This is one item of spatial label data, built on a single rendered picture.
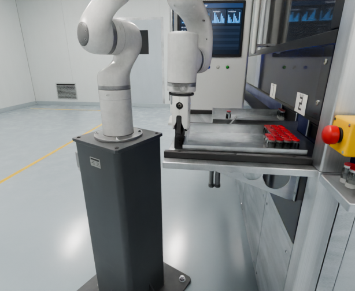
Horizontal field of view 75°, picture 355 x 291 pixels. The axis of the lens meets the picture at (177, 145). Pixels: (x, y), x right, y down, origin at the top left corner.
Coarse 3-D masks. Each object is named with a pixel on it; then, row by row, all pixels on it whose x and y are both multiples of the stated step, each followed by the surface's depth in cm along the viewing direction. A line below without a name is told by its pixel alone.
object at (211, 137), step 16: (192, 128) 91; (208, 128) 91; (224, 128) 90; (240, 128) 89; (256, 128) 88; (192, 144) 77; (208, 144) 77; (224, 144) 77; (240, 144) 77; (256, 144) 77
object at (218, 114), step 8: (216, 112) 122; (224, 112) 121; (232, 112) 121; (240, 112) 120; (248, 112) 120; (256, 112) 119; (264, 112) 119; (272, 112) 118; (216, 120) 98; (224, 120) 97; (240, 120) 96; (248, 120) 96; (256, 120) 95; (264, 120) 95; (272, 120) 109; (280, 120) 109; (288, 128) 95; (296, 128) 94
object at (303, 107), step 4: (304, 96) 69; (296, 100) 75; (300, 100) 71; (304, 100) 68; (296, 104) 75; (304, 104) 68; (296, 108) 74; (300, 108) 71; (304, 108) 68; (300, 112) 71; (304, 112) 68
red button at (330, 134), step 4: (324, 128) 49; (328, 128) 48; (332, 128) 47; (336, 128) 47; (324, 132) 49; (328, 132) 48; (332, 132) 47; (336, 132) 47; (324, 136) 49; (328, 136) 48; (332, 136) 47; (336, 136) 47; (324, 140) 49; (328, 140) 48; (332, 140) 48; (336, 140) 47
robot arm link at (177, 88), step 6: (168, 84) 66; (174, 84) 64; (180, 84) 64; (186, 84) 64; (192, 84) 65; (168, 90) 66; (174, 90) 65; (180, 90) 65; (186, 90) 65; (192, 90) 65
